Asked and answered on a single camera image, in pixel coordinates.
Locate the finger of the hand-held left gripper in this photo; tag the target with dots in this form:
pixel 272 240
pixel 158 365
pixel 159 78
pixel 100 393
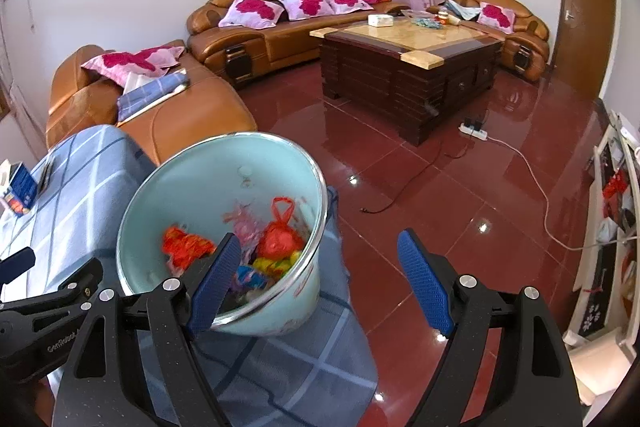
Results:
pixel 17 267
pixel 65 294

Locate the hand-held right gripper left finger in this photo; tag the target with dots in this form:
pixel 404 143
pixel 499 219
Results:
pixel 217 282

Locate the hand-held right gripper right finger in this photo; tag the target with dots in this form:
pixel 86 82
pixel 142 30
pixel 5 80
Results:
pixel 425 287

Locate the yellow plastic bag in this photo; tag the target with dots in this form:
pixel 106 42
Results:
pixel 272 264

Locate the pink printed clear bag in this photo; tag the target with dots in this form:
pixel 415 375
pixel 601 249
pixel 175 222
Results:
pixel 245 227

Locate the translucent red plastic bag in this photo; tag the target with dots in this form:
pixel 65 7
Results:
pixel 280 237

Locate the teal plastic bin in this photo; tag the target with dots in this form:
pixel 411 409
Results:
pixel 210 177

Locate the blue milk carton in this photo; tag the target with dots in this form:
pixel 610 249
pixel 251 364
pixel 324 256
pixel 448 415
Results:
pixel 22 187

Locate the white milk carton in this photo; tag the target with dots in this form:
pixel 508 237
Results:
pixel 5 177

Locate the clear packet of dark snacks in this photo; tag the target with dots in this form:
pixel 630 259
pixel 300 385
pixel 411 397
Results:
pixel 46 179

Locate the pale patterned curtain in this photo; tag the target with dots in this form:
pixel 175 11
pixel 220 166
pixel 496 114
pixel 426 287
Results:
pixel 20 107

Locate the white power strip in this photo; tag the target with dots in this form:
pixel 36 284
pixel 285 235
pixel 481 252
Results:
pixel 475 132

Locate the white cabinet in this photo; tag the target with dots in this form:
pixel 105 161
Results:
pixel 597 297

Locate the brown leather chaise sofa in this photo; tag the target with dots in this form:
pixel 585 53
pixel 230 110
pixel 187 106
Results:
pixel 200 107

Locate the folded blue plaid cloth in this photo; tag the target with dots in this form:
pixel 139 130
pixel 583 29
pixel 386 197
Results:
pixel 155 97

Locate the dark wooden coffee table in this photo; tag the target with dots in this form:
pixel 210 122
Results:
pixel 400 77

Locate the red knot ornament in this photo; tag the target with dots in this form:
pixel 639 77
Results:
pixel 615 189

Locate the white folded cloth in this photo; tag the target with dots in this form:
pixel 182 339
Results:
pixel 134 83

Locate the long brown leather sofa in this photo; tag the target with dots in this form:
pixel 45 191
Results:
pixel 290 42

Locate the pile of colourful packets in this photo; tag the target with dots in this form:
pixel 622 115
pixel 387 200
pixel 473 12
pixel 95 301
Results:
pixel 425 23

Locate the white tissue box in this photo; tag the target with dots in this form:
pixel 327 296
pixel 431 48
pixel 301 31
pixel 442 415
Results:
pixel 381 21

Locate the small jar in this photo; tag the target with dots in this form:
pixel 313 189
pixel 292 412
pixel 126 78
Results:
pixel 443 18

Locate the brown leather armchair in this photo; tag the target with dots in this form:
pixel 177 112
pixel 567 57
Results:
pixel 530 32

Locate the light blue cloth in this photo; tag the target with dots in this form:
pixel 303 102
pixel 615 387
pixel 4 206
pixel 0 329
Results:
pixel 462 9

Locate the brown wooden door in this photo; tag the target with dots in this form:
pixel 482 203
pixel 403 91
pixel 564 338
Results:
pixel 582 22

